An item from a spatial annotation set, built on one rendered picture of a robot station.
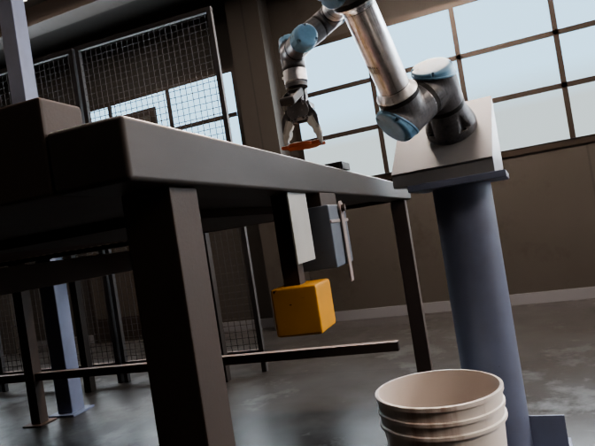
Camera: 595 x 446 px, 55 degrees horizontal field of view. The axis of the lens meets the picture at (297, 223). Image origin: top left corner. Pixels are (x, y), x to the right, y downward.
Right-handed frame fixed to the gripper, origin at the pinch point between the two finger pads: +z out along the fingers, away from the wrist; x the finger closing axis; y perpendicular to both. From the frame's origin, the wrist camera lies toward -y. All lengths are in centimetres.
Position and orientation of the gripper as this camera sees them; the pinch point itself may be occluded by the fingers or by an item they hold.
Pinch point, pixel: (303, 144)
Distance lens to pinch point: 178.9
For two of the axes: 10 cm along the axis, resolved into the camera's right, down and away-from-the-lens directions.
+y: 3.2, 0.1, 9.5
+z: 1.5, 9.9, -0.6
